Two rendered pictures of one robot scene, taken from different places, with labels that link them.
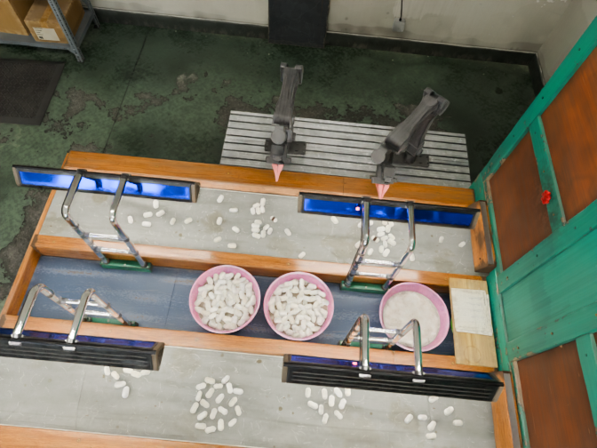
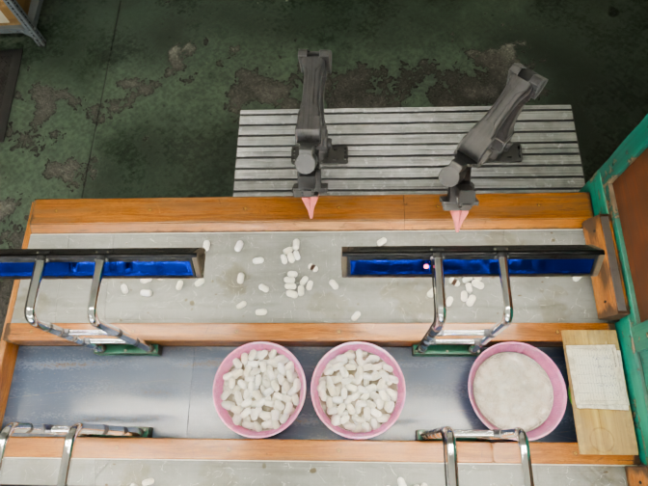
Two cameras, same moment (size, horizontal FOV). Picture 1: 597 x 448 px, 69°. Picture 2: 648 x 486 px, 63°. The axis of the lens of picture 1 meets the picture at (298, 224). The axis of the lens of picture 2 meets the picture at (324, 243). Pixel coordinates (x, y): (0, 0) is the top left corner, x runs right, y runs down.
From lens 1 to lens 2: 0.34 m
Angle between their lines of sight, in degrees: 8
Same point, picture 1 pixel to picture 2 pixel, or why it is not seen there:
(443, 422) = not seen: outside the picture
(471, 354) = (600, 439)
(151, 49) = (130, 14)
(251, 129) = (271, 134)
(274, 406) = not seen: outside the picture
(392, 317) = (486, 392)
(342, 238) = (409, 285)
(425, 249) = (526, 288)
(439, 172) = (537, 168)
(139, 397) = not seen: outside the picture
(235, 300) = (274, 389)
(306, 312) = (368, 395)
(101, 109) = (77, 110)
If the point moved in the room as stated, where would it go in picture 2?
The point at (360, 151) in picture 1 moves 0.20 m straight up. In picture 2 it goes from (423, 148) to (431, 116)
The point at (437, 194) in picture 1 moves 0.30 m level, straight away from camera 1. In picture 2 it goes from (537, 205) to (574, 134)
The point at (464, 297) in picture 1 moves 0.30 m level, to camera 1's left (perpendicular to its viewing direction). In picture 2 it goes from (585, 357) to (476, 355)
